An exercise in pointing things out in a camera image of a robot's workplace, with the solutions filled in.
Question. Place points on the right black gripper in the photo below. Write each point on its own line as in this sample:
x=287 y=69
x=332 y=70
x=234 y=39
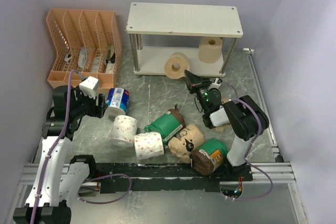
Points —
x=194 y=82

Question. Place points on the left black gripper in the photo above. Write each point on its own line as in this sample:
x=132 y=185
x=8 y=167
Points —
x=97 y=111

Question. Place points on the beige toilet roll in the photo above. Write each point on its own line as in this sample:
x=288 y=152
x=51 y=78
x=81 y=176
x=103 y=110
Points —
x=176 y=65
x=210 y=49

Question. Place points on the blue white roll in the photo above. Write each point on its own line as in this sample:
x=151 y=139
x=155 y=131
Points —
x=117 y=102

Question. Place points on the green brown roll orange label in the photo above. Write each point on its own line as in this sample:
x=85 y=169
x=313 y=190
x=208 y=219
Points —
x=209 y=156

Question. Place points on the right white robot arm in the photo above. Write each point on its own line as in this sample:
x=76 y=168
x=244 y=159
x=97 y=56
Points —
x=247 y=119

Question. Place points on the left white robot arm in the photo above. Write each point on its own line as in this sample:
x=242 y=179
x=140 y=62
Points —
x=52 y=193

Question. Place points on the white two-tier shelf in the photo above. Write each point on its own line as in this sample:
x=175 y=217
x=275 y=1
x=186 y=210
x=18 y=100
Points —
x=215 y=23

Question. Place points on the white floral toilet roll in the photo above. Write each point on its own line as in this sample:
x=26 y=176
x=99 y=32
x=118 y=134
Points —
x=124 y=129

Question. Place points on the papers in organizer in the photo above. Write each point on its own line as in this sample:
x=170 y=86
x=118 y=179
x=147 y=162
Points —
x=109 y=61

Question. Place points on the brown paper wrapped roll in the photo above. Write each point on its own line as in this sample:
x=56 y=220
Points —
x=187 y=140

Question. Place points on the orange plastic file organizer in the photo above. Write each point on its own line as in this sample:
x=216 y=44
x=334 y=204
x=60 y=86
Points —
x=71 y=29

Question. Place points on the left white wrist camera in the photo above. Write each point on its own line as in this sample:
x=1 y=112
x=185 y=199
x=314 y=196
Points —
x=89 y=86

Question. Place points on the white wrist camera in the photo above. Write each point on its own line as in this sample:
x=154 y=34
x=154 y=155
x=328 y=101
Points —
x=89 y=86
x=216 y=83

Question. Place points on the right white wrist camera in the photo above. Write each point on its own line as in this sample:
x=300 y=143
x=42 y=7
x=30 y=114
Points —
x=216 y=83

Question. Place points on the white corner bracket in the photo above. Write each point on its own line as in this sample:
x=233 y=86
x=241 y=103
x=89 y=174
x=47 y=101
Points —
x=249 y=51

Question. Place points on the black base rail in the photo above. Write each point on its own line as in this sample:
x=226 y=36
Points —
x=166 y=176

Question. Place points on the aluminium frame rail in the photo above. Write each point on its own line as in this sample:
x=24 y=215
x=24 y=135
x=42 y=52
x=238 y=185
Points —
x=261 y=172

